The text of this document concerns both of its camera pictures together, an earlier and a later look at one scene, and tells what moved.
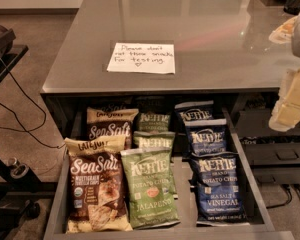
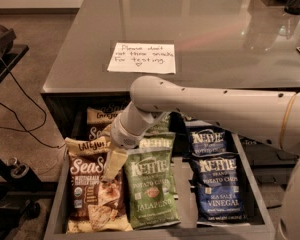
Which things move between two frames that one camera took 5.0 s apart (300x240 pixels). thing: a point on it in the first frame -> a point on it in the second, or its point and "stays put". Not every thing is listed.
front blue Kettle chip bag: [217, 182] stays put
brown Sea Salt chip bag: [97, 201] stays put
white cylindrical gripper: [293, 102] -> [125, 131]
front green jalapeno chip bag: [150, 185] stays put
